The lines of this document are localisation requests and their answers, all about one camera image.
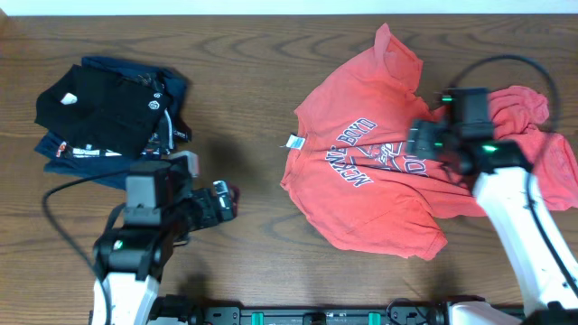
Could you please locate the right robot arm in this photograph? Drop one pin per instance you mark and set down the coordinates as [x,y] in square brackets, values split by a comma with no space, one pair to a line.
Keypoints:
[506,189]

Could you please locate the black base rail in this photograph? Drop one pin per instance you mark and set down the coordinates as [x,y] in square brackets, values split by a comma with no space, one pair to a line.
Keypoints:
[316,316]

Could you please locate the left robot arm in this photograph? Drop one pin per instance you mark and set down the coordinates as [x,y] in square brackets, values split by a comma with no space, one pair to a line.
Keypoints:
[130,262]

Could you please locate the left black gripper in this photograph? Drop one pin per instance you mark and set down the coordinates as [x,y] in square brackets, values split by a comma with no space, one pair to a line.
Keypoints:
[209,217]

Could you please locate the navy folded garment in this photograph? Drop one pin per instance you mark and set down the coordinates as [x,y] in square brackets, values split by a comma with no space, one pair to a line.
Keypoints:
[107,167]

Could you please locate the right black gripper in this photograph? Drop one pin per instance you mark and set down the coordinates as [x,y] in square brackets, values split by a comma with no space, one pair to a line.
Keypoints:
[419,134]

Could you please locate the red printed t-shirt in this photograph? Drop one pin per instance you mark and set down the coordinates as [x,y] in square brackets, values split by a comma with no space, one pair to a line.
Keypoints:
[348,170]

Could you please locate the black folded garment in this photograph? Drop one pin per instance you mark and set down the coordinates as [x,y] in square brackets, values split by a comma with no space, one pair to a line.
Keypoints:
[126,110]

